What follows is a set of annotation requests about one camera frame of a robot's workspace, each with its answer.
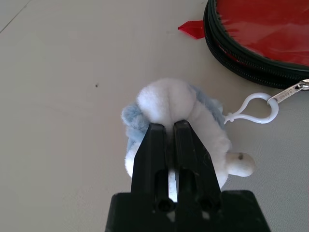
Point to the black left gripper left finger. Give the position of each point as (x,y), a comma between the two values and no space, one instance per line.
(152,157)

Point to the black red paddle case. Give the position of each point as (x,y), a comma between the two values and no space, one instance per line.
(217,53)

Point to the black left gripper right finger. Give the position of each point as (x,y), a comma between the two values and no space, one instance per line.
(193,164)

